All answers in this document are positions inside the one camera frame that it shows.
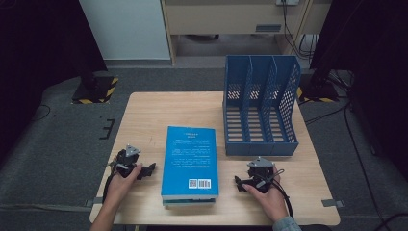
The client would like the beige wooden cabinet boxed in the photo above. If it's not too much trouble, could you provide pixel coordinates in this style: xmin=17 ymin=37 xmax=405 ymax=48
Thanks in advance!
xmin=160 ymin=0 xmax=333 ymax=65

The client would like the bundle of black cables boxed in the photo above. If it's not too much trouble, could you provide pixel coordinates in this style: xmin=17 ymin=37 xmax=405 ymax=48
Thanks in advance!
xmin=281 ymin=0 xmax=320 ymax=64

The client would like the thick curved floor cable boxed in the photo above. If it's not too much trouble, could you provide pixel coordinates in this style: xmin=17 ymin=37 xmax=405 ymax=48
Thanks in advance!
xmin=373 ymin=212 xmax=408 ymax=231

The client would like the person's right hand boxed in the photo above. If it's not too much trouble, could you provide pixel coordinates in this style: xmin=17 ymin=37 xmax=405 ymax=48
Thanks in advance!
xmin=242 ymin=168 xmax=290 ymax=223

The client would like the left hand-held gripper cable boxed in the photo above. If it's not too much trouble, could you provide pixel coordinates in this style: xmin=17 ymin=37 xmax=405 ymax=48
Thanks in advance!
xmin=101 ymin=162 xmax=118 ymax=205

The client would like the thin looped floor cable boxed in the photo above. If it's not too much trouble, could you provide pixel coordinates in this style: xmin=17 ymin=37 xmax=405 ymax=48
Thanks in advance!
xmin=31 ymin=104 xmax=52 ymax=122

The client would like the white cabinet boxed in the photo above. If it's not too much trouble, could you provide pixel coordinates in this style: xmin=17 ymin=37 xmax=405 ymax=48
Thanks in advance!
xmin=79 ymin=0 xmax=171 ymax=61

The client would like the black curtain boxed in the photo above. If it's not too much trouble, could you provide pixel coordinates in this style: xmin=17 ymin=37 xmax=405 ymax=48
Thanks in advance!
xmin=0 ymin=0 xmax=109 ymax=162
xmin=309 ymin=0 xmax=408 ymax=181

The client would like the blue plastic file rack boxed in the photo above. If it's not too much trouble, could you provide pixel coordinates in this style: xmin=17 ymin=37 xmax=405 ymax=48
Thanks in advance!
xmin=222 ymin=54 xmax=302 ymax=157

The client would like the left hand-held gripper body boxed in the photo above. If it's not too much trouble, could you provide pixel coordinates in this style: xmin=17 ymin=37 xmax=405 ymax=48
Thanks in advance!
xmin=110 ymin=143 xmax=143 ymax=179

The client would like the light blue book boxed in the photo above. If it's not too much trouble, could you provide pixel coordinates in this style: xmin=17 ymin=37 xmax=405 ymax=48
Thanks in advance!
xmin=161 ymin=125 xmax=220 ymax=200

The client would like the teal illustrated book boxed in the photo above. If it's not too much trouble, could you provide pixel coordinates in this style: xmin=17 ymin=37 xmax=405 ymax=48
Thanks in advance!
xmin=162 ymin=197 xmax=217 ymax=208

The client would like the right hand-held gripper cable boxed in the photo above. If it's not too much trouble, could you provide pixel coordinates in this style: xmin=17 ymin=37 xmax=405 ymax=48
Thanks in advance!
xmin=266 ymin=168 xmax=294 ymax=219

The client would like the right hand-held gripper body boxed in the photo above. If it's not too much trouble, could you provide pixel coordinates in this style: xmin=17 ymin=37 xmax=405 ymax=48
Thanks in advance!
xmin=245 ymin=156 xmax=282 ymax=194

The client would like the hand-held gripper cable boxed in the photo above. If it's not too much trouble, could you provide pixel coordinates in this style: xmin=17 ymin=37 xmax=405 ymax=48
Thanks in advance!
xmin=101 ymin=162 xmax=118 ymax=205
xmin=266 ymin=168 xmax=294 ymax=219

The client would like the black stand base striped edge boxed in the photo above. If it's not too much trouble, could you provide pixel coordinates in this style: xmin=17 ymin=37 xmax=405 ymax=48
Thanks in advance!
xmin=296 ymin=75 xmax=340 ymax=104
xmin=70 ymin=71 xmax=119 ymax=105

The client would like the short black floor cable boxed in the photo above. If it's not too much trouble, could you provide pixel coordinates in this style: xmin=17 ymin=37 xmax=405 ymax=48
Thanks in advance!
xmin=303 ymin=104 xmax=349 ymax=125

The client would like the grey tape strip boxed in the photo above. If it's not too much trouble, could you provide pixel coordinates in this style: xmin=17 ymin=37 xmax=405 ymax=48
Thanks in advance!
xmin=85 ymin=197 xmax=104 ymax=208
xmin=321 ymin=198 xmax=345 ymax=208

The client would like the long black floor cable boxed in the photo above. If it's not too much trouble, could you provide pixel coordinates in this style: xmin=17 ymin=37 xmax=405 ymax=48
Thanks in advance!
xmin=344 ymin=102 xmax=391 ymax=231

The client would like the person's left hand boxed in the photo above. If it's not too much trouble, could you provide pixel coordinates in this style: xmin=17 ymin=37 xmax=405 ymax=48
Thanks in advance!
xmin=104 ymin=163 xmax=143 ymax=206

